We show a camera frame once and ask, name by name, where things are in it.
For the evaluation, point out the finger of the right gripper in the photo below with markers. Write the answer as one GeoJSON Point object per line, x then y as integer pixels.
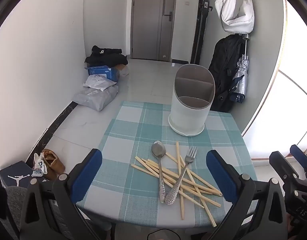
{"type": "Point", "coordinates": [283, 168]}
{"type": "Point", "coordinates": [299, 155]}

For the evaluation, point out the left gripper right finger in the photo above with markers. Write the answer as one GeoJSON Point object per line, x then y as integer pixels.
{"type": "Point", "coordinates": [257, 211]}

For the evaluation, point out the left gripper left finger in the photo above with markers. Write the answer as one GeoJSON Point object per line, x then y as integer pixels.
{"type": "Point", "coordinates": [38, 220]}

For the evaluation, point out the silver fork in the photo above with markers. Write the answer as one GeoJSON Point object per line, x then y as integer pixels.
{"type": "Point", "coordinates": [172, 195]}

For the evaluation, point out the silver spoon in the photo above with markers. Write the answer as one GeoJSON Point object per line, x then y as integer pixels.
{"type": "Point", "coordinates": [158, 150]}

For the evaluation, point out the brown shoe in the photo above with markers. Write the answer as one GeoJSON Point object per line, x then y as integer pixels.
{"type": "Point", "coordinates": [55, 167]}

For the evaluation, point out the white crumpled wrapper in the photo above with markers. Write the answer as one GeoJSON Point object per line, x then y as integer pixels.
{"type": "Point", "coordinates": [39, 168]}

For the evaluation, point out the dark blue shoe box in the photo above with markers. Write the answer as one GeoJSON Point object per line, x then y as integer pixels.
{"type": "Point", "coordinates": [18, 174]}

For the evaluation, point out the silver folded umbrella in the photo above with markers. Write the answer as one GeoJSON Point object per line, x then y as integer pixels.
{"type": "Point", "coordinates": [238, 90]}

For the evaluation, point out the teal checked tablecloth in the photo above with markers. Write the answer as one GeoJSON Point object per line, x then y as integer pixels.
{"type": "Point", "coordinates": [125, 194]}

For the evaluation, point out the grey plastic parcel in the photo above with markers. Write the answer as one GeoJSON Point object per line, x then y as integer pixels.
{"type": "Point", "coordinates": [94, 98]}

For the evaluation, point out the white utensil holder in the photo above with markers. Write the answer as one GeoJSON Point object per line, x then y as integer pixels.
{"type": "Point", "coordinates": [192, 98]}

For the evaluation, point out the black backpack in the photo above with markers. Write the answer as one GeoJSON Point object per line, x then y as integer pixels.
{"type": "Point", "coordinates": [223, 68]}

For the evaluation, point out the white plastic parcel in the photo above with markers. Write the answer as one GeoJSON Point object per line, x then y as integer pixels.
{"type": "Point", "coordinates": [98, 82]}

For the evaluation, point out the blue cardboard box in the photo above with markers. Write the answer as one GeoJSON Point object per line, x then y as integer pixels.
{"type": "Point", "coordinates": [105, 71]}

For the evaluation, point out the black clothes pile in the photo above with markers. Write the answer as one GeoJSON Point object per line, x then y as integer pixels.
{"type": "Point", "coordinates": [106, 57]}

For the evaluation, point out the white hanging bag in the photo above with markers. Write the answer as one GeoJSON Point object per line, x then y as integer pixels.
{"type": "Point", "coordinates": [236, 20]}

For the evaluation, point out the grey door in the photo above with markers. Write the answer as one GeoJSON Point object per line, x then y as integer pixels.
{"type": "Point", "coordinates": [152, 29]}

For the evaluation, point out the black door frame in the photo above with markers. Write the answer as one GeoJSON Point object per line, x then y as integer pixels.
{"type": "Point", "coordinates": [202, 14]}

